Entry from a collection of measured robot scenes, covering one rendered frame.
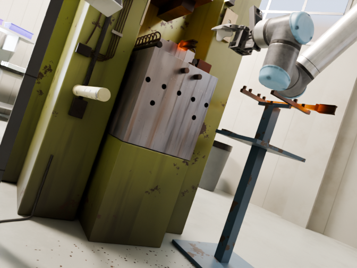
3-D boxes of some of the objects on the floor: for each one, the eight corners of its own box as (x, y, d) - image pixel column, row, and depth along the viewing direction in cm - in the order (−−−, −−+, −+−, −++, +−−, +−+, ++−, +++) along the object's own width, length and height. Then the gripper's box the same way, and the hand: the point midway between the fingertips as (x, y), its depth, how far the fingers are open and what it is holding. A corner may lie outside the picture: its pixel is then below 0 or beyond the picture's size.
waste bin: (222, 193, 414) (238, 148, 414) (207, 192, 371) (224, 143, 372) (194, 180, 442) (208, 139, 443) (177, 178, 400) (192, 132, 400)
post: (-19, 237, 102) (80, -48, 103) (-32, 236, 100) (69, -55, 101) (-18, 232, 105) (78, -44, 106) (-31, 231, 103) (67, -51, 104)
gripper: (236, 35, 90) (201, 42, 107) (276, 61, 100) (238, 64, 117) (245, 9, 90) (208, 21, 107) (283, 38, 100) (245, 44, 117)
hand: (226, 36), depth 112 cm, fingers open, 14 cm apart
